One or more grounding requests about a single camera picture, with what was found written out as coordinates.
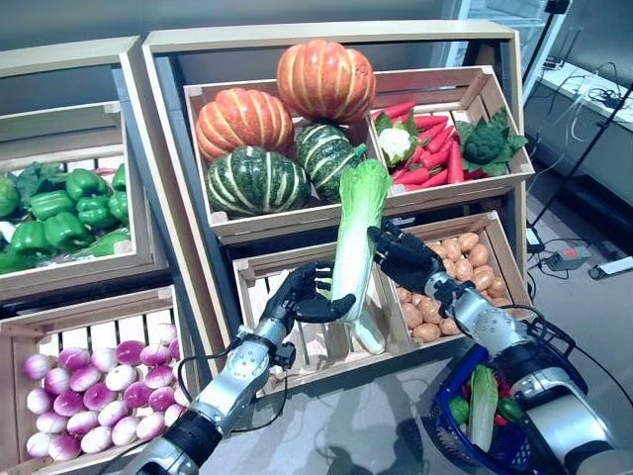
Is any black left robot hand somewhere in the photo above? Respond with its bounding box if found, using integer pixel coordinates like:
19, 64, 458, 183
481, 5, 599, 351
259, 261, 357, 337

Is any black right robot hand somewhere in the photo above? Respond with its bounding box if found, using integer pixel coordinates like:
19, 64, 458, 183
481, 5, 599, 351
368, 220, 449, 303

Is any napa cabbage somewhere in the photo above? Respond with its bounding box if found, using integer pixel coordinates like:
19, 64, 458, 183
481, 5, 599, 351
345, 284, 388, 355
329, 157, 394, 326
467, 364, 499, 454

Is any blue plastic shopping basket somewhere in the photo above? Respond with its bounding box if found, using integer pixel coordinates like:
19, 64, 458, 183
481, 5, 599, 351
428, 304, 589, 475

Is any wooden slatted crate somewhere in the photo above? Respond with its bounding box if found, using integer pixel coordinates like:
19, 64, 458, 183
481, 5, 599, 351
0, 101, 154, 293
369, 64, 536, 209
385, 211, 535, 347
182, 78, 382, 238
0, 286, 194, 475
231, 241, 411, 397

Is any white cauliflower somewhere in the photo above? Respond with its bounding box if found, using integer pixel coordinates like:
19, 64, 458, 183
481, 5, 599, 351
374, 111, 420, 168

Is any large green striped pumpkin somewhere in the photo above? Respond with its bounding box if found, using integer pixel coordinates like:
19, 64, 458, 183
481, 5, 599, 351
205, 145, 313, 218

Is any small green striped pumpkin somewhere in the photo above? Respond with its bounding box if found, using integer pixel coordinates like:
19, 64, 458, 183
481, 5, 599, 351
295, 123, 370, 203

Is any green broccoli with leaves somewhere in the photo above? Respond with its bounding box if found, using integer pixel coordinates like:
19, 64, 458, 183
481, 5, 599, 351
454, 106, 529, 177

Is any grey box with red label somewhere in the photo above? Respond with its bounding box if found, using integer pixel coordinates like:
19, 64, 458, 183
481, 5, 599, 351
543, 245, 592, 272

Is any orange striped pumpkin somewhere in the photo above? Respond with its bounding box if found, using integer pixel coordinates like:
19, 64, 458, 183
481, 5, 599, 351
275, 39, 377, 125
195, 87, 296, 163

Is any tall black tripod stand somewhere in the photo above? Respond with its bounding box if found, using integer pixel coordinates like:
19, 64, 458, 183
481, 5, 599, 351
531, 0, 633, 229

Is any wooden display shelf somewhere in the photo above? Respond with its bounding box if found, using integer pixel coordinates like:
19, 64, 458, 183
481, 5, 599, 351
141, 19, 538, 397
0, 35, 199, 475

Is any glass door fridge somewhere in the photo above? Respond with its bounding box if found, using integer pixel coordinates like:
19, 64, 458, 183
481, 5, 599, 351
434, 0, 550, 70

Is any dark leafy green vegetable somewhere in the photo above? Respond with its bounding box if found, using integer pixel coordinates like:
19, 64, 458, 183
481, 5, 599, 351
12, 161, 68, 199

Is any black tripod with camera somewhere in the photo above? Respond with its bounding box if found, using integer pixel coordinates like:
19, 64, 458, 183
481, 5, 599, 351
523, 0, 570, 100

